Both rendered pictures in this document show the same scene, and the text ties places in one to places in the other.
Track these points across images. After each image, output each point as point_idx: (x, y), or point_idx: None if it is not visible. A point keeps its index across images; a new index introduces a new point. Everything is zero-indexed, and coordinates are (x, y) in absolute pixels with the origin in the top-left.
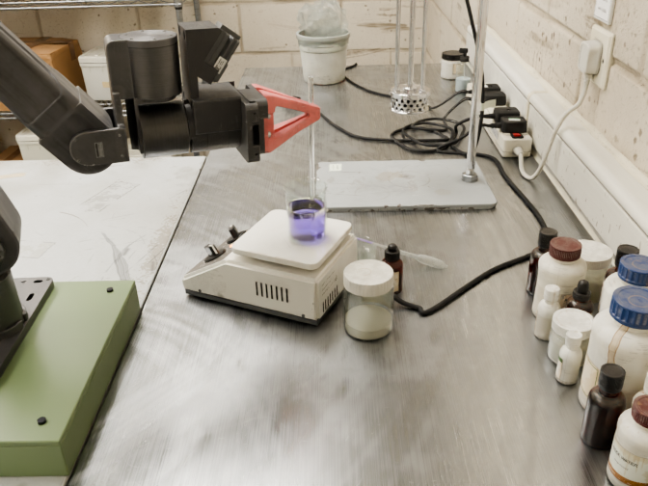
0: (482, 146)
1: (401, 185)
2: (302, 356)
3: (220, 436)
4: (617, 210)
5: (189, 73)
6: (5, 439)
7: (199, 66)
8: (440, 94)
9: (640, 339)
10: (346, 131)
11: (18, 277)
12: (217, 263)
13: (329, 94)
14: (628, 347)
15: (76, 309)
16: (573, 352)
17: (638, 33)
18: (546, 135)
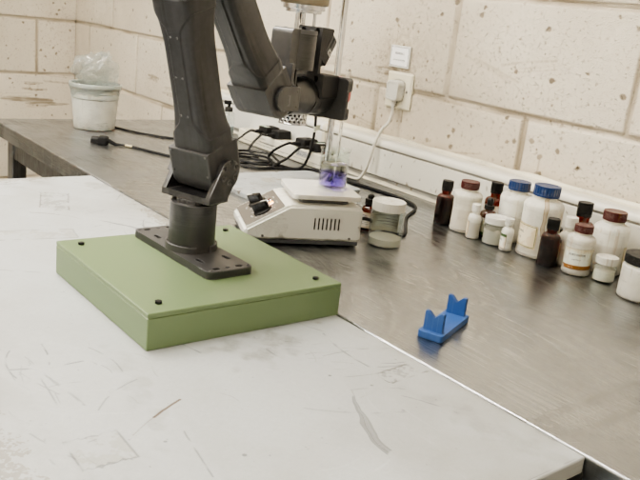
0: (297, 165)
1: None
2: (370, 258)
3: (388, 290)
4: (458, 174)
5: (319, 56)
6: (310, 287)
7: (323, 52)
8: None
9: (556, 204)
10: None
11: None
12: (281, 210)
13: (119, 137)
14: (553, 209)
15: (222, 239)
16: (511, 229)
17: (440, 70)
18: (356, 150)
